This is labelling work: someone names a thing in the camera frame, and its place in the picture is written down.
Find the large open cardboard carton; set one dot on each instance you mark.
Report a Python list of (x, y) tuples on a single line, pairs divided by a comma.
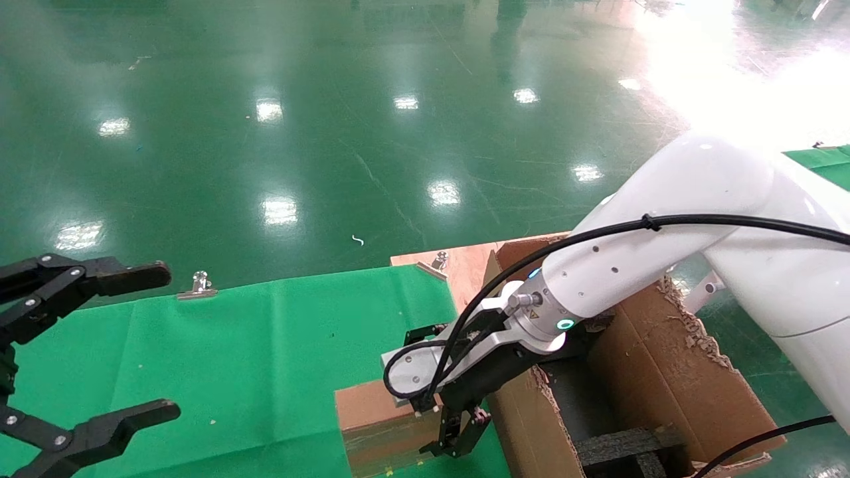
[(664, 378)]

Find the small brown cardboard box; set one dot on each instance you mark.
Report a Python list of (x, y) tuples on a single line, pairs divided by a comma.
[(368, 411)]

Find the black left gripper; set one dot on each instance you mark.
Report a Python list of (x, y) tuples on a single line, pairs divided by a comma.
[(5, 372)]

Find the black foam insert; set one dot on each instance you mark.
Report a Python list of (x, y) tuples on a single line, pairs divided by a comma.
[(624, 448)]

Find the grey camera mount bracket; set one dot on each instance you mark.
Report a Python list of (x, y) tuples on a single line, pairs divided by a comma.
[(505, 342)]

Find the green cloth on side table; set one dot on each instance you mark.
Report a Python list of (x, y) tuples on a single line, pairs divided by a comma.
[(830, 158)]

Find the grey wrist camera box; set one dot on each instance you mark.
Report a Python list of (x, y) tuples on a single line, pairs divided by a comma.
[(412, 368)]

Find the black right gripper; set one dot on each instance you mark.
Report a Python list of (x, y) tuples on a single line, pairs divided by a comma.
[(491, 378)]

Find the large green table cloth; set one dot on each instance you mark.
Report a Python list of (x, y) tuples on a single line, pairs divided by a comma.
[(265, 358)]

